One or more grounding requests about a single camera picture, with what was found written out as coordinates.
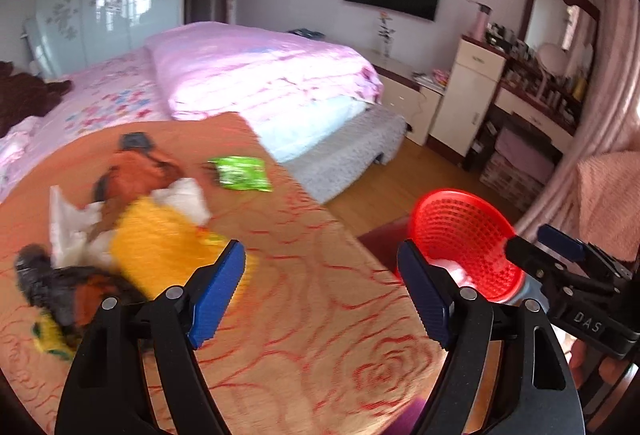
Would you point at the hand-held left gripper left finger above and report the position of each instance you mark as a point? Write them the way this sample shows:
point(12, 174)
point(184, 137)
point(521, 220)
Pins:
point(217, 295)

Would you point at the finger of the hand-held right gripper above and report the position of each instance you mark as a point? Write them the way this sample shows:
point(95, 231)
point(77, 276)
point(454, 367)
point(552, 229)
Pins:
point(562, 242)
point(535, 260)

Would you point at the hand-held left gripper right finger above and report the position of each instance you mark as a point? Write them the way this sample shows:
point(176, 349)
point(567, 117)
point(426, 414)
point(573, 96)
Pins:
point(425, 290)

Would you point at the red plastic mesh basket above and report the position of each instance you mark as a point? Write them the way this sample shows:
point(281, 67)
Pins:
point(465, 225)

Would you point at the yellow cloth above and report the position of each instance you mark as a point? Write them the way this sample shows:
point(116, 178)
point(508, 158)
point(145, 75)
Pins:
point(150, 245)

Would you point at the dark garment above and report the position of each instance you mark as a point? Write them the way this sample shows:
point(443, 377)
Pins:
point(75, 287)

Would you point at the person's right hand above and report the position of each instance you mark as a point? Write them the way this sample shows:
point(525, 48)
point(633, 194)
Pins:
point(580, 356)

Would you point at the white paper in basket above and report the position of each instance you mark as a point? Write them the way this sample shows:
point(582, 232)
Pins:
point(452, 271)

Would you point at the pink towel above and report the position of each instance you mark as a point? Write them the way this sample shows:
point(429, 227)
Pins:
point(612, 200)

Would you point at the stool with purple cushion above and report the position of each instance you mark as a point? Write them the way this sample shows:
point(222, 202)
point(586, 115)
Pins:
point(520, 160)

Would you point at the orange rose printed blanket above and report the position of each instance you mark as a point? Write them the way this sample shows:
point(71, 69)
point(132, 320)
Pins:
point(310, 315)

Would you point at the green snack packet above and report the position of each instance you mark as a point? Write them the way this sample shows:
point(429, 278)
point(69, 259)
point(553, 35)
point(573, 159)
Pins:
point(240, 172)

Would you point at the orange and black garment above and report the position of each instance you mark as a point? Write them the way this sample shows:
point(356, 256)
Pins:
point(135, 175)

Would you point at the row of cosmetic bottles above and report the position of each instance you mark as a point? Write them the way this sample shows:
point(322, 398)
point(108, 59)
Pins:
point(560, 90)

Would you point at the dressing table with mirror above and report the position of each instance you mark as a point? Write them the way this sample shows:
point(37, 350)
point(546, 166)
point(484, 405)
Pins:
point(610, 80)

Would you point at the tall white cabinet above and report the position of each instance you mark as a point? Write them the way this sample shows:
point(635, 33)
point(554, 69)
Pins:
point(467, 100)

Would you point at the dark grey wrapper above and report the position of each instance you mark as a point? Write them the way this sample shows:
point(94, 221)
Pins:
point(135, 142)

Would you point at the yellow green wrapper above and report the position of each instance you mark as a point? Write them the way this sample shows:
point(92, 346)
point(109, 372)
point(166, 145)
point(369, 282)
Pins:
point(50, 340)

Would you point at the round vanity mirror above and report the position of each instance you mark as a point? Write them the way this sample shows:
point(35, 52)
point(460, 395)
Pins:
point(550, 62)

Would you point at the white bedside cabinet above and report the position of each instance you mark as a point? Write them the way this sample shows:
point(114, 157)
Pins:
point(405, 100)

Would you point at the pink item on cabinet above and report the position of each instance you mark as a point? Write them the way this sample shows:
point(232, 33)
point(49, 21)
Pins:
point(441, 77)

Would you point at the bed with floral sheet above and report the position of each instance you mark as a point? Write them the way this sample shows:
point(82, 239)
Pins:
point(120, 90)

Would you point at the wooden framed dresser mirror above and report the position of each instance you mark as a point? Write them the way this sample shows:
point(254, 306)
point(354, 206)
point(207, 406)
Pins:
point(555, 15)

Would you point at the folded pink quilt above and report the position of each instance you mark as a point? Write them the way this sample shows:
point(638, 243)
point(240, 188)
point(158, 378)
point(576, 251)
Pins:
point(260, 65)

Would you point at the pink thermos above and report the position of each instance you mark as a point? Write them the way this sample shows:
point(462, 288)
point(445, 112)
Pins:
point(480, 22)

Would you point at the flower in glass vase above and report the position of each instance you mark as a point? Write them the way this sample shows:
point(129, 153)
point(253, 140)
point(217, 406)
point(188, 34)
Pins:
point(385, 35)

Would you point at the brown cloth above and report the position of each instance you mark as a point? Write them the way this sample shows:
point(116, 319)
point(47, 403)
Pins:
point(25, 97)

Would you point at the dark item on bed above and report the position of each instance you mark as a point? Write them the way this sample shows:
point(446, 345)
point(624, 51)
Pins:
point(306, 33)

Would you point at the glass door wardrobe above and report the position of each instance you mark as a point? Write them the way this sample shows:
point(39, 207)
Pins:
point(110, 0)

